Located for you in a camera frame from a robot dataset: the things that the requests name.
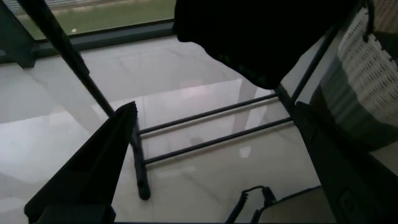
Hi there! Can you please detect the window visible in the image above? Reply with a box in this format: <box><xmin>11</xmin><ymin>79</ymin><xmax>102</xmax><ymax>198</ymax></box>
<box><xmin>0</xmin><ymin>0</ymin><xmax>177</xmax><ymax>69</ymax></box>

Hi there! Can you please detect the black short-sleeved shirt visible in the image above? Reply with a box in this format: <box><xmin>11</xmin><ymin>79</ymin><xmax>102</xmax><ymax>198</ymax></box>
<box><xmin>173</xmin><ymin>0</ymin><xmax>358</xmax><ymax>90</ymax></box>

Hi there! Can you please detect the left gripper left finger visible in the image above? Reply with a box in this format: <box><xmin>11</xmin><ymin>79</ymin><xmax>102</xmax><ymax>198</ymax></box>
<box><xmin>24</xmin><ymin>101</ymin><xmax>139</xmax><ymax>224</ymax></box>

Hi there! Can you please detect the black clothes rack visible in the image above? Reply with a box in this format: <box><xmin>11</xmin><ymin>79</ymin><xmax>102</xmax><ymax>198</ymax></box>
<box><xmin>17</xmin><ymin>0</ymin><xmax>368</xmax><ymax>200</ymax></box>

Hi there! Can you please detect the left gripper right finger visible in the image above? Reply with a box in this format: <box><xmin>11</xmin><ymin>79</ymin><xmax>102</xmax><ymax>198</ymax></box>
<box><xmin>292</xmin><ymin>101</ymin><xmax>398</xmax><ymax>224</ymax></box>

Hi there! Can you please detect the black cable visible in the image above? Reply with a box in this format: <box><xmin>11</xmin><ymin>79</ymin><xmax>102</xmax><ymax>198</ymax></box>
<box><xmin>225</xmin><ymin>185</ymin><xmax>277</xmax><ymax>224</ymax></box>

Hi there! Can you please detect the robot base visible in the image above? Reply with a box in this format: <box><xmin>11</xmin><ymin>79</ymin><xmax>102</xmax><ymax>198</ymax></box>
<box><xmin>257</xmin><ymin>185</ymin><xmax>337</xmax><ymax>224</ymax></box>

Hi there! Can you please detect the white laundry basket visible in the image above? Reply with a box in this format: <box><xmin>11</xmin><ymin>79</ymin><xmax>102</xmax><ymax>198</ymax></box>
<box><xmin>310</xmin><ymin>0</ymin><xmax>398</xmax><ymax>152</ymax></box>

